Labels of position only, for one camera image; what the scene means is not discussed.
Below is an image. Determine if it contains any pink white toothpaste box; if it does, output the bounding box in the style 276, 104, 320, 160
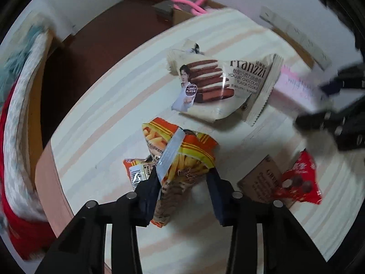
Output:
270, 66, 332, 113

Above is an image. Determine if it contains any red chocolate wrapper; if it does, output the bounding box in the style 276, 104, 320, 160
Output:
273, 149, 322, 205

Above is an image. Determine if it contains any white Franzzi cookie wrapper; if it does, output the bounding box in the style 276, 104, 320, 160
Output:
167, 40, 284, 126

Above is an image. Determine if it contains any orange fries snack bag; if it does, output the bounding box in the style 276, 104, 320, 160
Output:
142, 118, 218, 228

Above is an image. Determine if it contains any red fleece blanket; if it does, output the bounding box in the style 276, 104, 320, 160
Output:
1, 85, 56, 260

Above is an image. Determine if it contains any brown paper card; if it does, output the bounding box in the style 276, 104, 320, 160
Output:
237, 155, 282, 203

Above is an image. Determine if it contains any checkered grey pillow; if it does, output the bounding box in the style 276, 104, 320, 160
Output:
3, 32, 50, 221

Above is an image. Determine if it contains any small orange snack packet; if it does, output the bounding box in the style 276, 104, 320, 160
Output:
123, 156, 155, 190

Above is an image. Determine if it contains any pink panther plush toy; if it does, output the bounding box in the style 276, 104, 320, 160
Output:
170, 0, 207, 16

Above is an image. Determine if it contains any teal quilt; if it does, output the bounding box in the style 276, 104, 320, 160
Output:
1, 25, 46, 106

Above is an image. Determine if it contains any cardboard box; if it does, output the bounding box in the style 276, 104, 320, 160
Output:
153, 0, 226, 25

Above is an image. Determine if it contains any white wall socket strip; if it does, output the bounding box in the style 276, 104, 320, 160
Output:
260, 6, 332, 71

